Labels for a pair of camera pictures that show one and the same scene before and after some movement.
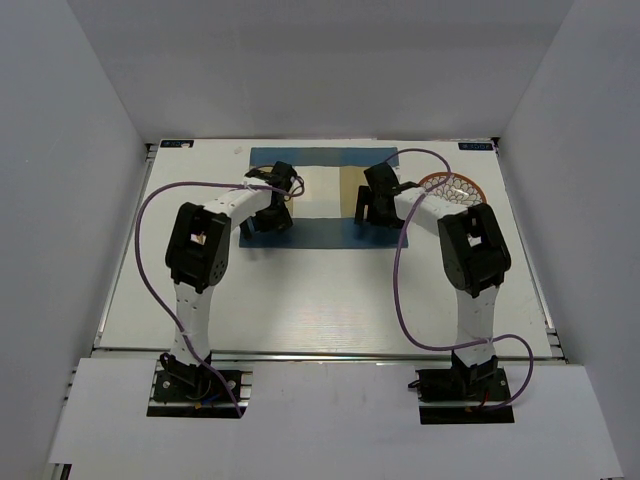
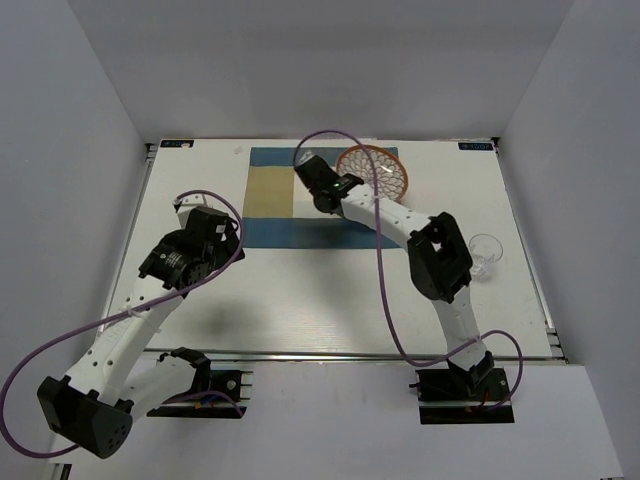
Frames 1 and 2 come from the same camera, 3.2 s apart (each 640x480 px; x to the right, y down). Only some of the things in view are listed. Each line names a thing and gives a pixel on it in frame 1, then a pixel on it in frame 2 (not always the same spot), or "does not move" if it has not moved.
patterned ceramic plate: x=459 y=188 to x=391 y=175
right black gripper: x=365 y=199 to x=338 y=175
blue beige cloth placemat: x=324 y=214 does not move
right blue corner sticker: x=475 y=146 does not move
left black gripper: x=280 y=221 to x=226 y=246
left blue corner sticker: x=176 y=143 does not move
